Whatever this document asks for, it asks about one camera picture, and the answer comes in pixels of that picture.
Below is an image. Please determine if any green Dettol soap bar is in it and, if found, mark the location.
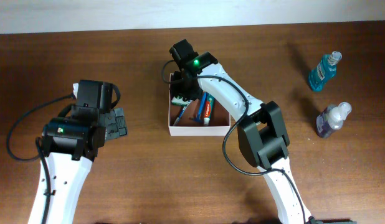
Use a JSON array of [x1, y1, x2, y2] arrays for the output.
[[171, 95, 192, 106]]

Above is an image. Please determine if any blue white toothbrush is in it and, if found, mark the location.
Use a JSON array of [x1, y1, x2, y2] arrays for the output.
[[173, 106, 187, 126]]

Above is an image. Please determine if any green white toothpaste tube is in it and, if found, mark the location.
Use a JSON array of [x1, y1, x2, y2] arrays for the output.
[[203, 94, 215, 126]]

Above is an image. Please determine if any blue disposable razor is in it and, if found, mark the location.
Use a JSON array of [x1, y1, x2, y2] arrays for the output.
[[193, 91, 207, 123]]

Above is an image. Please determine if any blue mouthwash bottle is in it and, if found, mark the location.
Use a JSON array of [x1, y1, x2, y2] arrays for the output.
[[308, 51, 342, 92]]

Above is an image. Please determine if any purple foam soap pump bottle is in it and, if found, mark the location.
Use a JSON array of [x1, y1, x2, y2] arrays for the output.
[[316, 102, 352, 138]]

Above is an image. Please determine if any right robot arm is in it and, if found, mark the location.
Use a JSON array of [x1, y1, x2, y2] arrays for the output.
[[169, 39, 315, 223]]

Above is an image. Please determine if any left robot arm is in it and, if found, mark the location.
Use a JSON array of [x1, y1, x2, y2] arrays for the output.
[[28, 80, 128, 223]]

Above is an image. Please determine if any white cardboard box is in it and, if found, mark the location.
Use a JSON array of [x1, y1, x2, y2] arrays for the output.
[[168, 91, 231, 136]]

